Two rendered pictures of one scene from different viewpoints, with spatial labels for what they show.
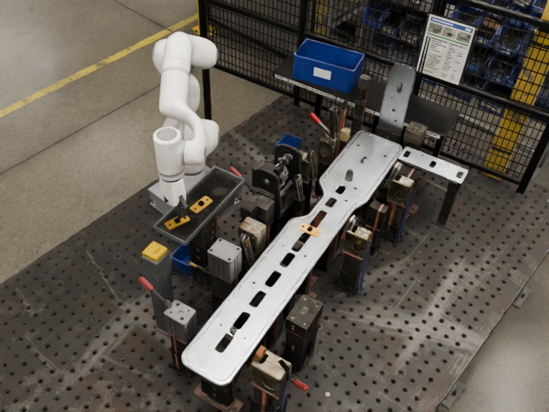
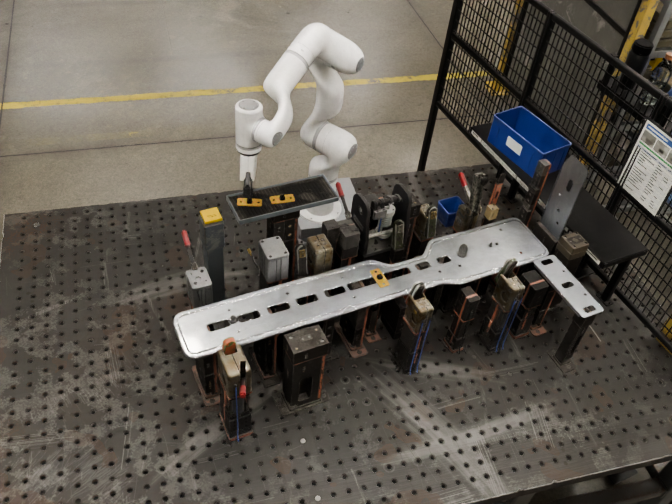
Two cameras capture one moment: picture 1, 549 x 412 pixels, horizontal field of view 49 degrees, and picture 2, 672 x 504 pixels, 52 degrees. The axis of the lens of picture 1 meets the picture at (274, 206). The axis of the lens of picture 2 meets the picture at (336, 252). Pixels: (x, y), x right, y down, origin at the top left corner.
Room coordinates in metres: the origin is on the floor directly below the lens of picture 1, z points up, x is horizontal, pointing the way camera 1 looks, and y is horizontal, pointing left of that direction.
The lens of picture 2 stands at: (0.05, -0.85, 2.73)
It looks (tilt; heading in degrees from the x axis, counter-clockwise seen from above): 45 degrees down; 31
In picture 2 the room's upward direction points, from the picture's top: 7 degrees clockwise
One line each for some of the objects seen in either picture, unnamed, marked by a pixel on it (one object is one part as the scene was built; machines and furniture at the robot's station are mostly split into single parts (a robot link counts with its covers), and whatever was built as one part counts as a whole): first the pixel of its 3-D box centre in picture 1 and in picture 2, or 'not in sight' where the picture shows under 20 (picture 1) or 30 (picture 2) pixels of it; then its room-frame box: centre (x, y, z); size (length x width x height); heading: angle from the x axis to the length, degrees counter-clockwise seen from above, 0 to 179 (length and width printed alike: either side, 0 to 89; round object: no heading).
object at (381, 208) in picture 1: (373, 230); (462, 320); (1.69, -0.42, 0.84); 0.11 x 0.08 x 0.29; 61
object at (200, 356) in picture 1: (309, 235); (375, 282); (1.51, -0.14, 1.00); 1.38 x 0.22 x 0.02; 151
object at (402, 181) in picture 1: (395, 209); (500, 312); (1.79, -0.52, 0.87); 0.12 x 0.09 x 0.35; 61
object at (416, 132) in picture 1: (408, 158); (560, 273); (2.12, -0.61, 0.88); 0.08 x 0.08 x 0.36; 61
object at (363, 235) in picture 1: (353, 260); (413, 333); (1.50, -0.32, 0.87); 0.12 x 0.09 x 0.35; 61
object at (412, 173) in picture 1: (402, 194); (524, 304); (1.91, -0.56, 0.84); 0.11 x 0.10 x 0.28; 61
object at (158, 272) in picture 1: (162, 292); (213, 263); (1.26, 0.39, 0.92); 0.08 x 0.08 x 0.44; 61
